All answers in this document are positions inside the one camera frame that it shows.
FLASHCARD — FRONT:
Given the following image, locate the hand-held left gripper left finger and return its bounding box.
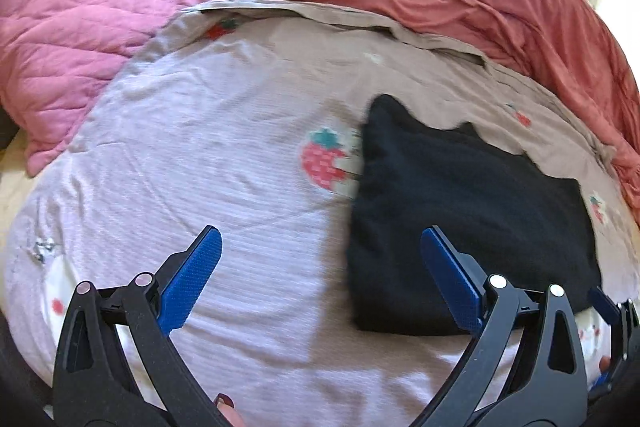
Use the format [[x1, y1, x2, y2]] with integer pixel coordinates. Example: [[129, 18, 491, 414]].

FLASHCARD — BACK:
[[52, 225, 236, 427]]

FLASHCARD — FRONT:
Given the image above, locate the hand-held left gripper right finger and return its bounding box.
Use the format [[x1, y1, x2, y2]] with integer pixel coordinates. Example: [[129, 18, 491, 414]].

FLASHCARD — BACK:
[[415, 227, 587, 427]]

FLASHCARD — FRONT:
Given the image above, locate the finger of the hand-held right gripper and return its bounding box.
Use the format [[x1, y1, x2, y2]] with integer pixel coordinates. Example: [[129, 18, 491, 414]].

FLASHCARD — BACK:
[[588, 287, 640, 358]]

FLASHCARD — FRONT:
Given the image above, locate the black garment with orange patches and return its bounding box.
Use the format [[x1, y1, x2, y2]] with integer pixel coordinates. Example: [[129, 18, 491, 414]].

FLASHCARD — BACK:
[[346, 94, 603, 337]]

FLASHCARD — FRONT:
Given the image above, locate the person's left hand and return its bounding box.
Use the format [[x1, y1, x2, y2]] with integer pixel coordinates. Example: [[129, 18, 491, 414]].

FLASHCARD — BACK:
[[214, 394, 247, 427]]

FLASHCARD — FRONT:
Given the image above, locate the strawberry print bed sheet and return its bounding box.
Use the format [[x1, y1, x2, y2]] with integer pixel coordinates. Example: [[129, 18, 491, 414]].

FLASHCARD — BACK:
[[5, 0, 631, 427]]

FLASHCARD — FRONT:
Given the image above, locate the small metal clip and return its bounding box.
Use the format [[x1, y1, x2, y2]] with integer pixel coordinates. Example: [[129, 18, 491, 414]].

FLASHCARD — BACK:
[[33, 239, 55, 264]]

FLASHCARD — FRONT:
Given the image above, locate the pink quilted blanket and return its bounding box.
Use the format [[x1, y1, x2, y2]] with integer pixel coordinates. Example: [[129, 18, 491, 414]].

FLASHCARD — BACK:
[[0, 0, 258, 178]]

